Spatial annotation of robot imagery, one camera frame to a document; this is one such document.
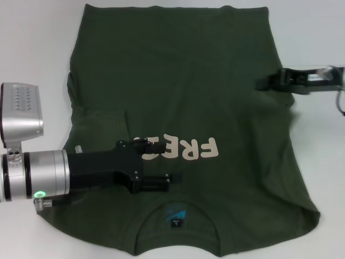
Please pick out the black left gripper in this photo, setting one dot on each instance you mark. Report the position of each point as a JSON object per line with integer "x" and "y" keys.
{"x": 107, "y": 167}

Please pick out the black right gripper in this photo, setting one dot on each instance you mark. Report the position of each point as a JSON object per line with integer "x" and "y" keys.
{"x": 299, "y": 81}

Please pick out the dark green printed t-shirt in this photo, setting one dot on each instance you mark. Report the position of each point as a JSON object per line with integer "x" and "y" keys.
{"x": 188, "y": 81}

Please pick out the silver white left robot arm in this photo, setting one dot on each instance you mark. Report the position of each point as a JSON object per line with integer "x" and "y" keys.
{"x": 40, "y": 175}

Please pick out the small silver round plug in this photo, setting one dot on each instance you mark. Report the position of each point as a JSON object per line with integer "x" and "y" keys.
{"x": 78, "y": 149}

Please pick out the silver camera mounting bracket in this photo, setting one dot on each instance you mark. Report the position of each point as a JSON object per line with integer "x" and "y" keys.
{"x": 14, "y": 154}

